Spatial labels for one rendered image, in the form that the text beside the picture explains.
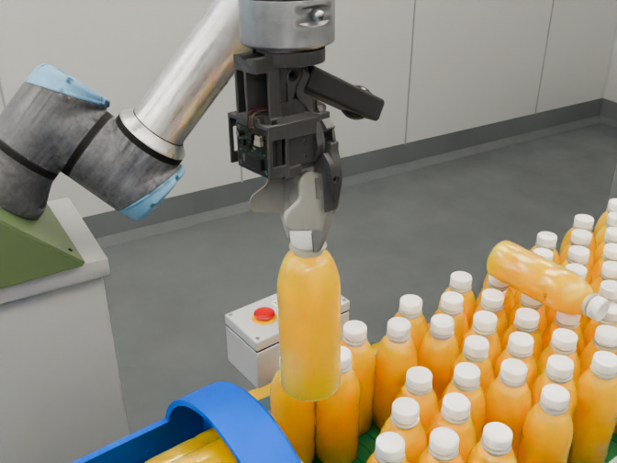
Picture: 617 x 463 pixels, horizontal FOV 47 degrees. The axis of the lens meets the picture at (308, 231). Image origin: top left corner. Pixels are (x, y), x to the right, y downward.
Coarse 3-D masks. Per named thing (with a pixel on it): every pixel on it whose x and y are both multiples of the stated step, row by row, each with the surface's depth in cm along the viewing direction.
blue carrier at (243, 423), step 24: (216, 384) 88; (168, 408) 91; (192, 408) 84; (216, 408) 82; (240, 408) 81; (264, 408) 82; (144, 432) 91; (168, 432) 94; (192, 432) 98; (240, 432) 78; (264, 432) 79; (96, 456) 88; (120, 456) 91; (144, 456) 94; (240, 456) 76; (264, 456) 77; (288, 456) 78
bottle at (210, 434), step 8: (208, 432) 89; (216, 432) 89; (192, 440) 88; (200, 440) 88; (208, 440) 87; (176, 448) 86; (184, 448) 86; (192, 448) 86; (160, 456) 86; (168, 456) 85; (176, 456) 85
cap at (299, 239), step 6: (294, 234) 75; (300, 234) 75; (306, 234) 75; (294, 240) 75; (300, 240) 75; (306, 240) 75; (294, 246) 76; (300, 246) 75; (306, 246) 75; (312, 246) 75
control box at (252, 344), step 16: (256, 304) 123; (272, 304) 123; (240, 320) 119; (256, 320) 119; (272, 320) 119; (240, 336) 118; (256, 336) 115; (272, 336) 116; (240, 352) 120; (256, 352) 115; (272, 352) 117; (240, 368) 122; (256, 368) 117; (272, 368) 119; (256, 384) 118
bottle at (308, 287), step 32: (288, 256) 77; (320, 256) 76; (288, 288) 76; (320, 288) 76; (288, 320) 78; (320, 320) 77; (288, 352) 80; (320, 352) 79; (288, 384) 82; (320, 384) 81
